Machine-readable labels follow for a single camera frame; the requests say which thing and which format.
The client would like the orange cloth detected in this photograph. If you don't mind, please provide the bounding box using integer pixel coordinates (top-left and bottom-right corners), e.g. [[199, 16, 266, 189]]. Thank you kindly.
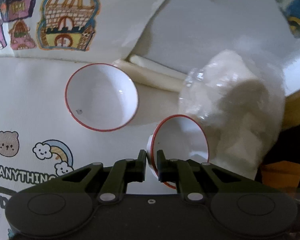
[[260, 161, 300, 193]]

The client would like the houses drawing paper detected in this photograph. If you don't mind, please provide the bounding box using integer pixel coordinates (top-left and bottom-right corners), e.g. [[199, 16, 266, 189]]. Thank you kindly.
[[0, 0, 165, 63]]

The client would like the plastic bag of white rolls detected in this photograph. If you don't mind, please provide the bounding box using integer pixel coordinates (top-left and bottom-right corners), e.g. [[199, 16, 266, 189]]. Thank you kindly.
[[179, 50, 285, 179]]

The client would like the white printed table mat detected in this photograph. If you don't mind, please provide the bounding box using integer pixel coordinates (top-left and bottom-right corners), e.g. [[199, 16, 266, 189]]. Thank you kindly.
[[0, 57, 178, 239]]

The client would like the white candle rear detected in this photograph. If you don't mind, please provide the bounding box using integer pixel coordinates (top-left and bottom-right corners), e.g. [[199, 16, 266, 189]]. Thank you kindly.
[[128, 54, 187, 80]]

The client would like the wooden frame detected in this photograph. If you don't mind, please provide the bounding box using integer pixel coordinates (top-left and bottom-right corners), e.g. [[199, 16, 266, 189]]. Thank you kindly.
[[282, 90, 300, 130]]

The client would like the white red-rimmed bowl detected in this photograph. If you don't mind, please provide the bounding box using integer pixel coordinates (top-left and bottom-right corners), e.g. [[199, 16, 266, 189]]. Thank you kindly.
[[147, 114, 210, 176], [64, 63, 139, 132]]

